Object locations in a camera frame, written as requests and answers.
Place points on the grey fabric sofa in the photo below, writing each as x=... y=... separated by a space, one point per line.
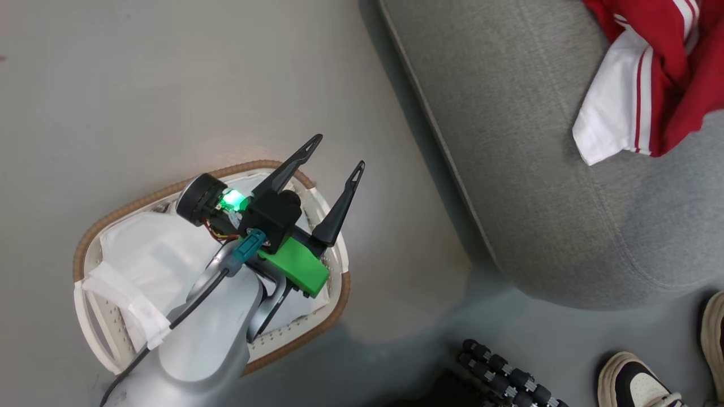
x=537 y=169

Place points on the white and black sneaker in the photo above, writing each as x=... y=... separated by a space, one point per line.
x=714 y=345
x=633 y=381

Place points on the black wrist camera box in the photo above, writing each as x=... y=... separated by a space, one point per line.
x=271 y=217

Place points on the black round actuator housing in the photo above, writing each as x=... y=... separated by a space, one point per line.
x=195 y=199

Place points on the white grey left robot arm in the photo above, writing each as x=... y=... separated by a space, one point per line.
x=209 y=339

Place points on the black roller robot wheel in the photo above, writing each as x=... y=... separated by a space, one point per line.
x=498 y=367

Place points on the red and white jersey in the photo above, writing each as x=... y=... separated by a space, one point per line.
x=679 y=68

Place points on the wicker rimmed white laundry basket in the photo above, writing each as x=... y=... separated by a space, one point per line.
x=300 y=334

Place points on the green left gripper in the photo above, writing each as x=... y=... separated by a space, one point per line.
x=297 y=265

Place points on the white fabric basket liner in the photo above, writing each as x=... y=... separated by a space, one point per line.
x=147 y=249

